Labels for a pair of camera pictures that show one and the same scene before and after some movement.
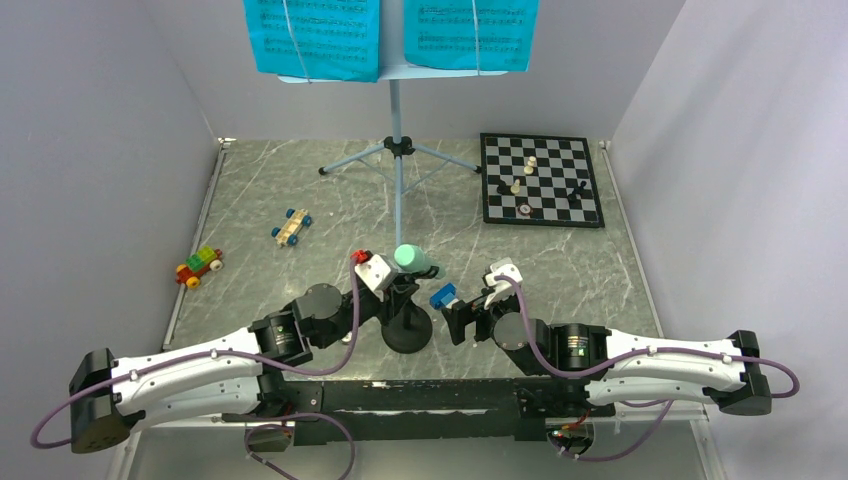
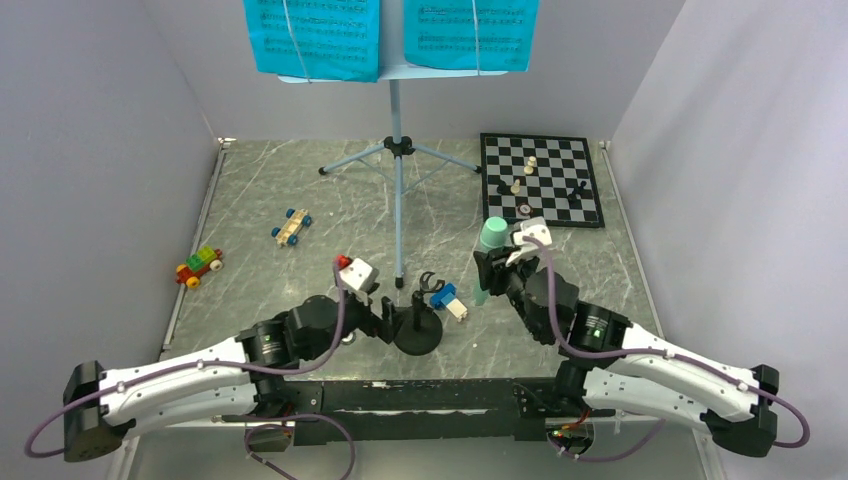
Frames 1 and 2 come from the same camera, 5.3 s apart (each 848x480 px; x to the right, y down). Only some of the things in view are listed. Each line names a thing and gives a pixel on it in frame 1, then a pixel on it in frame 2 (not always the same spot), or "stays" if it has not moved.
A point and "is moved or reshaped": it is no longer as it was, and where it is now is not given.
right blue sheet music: [474, 35] stays
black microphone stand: [411, 330] is moved or reshaped
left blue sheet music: [315, 39] stays
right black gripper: [463, 313] to [493, 268]
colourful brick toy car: [196, 265] stays
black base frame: [491, 410] stays
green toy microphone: [412, 258] to [493, 236]
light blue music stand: [392, 67] stays
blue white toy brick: [444, 297] stays
